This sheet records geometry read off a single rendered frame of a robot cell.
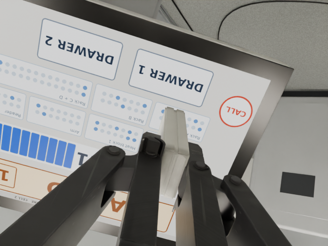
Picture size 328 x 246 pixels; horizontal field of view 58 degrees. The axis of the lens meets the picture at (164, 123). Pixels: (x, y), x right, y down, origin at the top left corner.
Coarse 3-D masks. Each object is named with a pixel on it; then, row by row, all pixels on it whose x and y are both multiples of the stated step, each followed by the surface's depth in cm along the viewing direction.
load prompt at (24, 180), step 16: (0, 160) 40; (0, 176) 41; (16, 176) 41; (32, 176) 41; (48, 176) 41; (64, 176) 41; (16, 192) 42; (32, 192) 42; (48, 192) 42; (112, 208) 42; (160, 208) 42; (160, 224) 43
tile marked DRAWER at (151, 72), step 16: (144, 64) 34; (160, 64) 34; (176, 64) 34; (192, 64) 34; (128, 80) 35; (144, 80) 35; (160, 80) 35; (176, 80) 35; (192, 80) 35; (208, 80) 35; (176, 96) 36; (192, 96) 36
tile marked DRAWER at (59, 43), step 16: (48, 32) 33; (64, 32) 33; (80, 32) 33; (48, 48) 34; (64, 48) 34; (80, 48) 34; (96, 48) 34; (112, 48) 34; (64, 64) 35; (80, 64) 35; (96, 64) 35; (112, 64) 35; (112, 80) 35
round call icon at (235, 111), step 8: (224, 96) 36; (232, 96) 36; (240, 96) 36; (224, 104) 36; (232, 104) 36; (240, 104) 36; (248, 104) 36; (256, 104) 36; (224, 112) 36; (232, 112) 36; (240, 112) 36; (248, 112) 36; (216, 120) 37; (224, 120) 37; (232, 120) 37; (240, 120) 37; (248, 120) 37; (232, 128) 37; (240, 128) 37
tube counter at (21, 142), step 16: (0, 128) 38; (16, 128) 38; (0, 144) 39; (16, 144) 39; (32, 144) 39; (48, 144) 39; (64, 144) 39; (80, 144) 39; (48, 160) 40; (64, 160) 40; (80, 160) 40
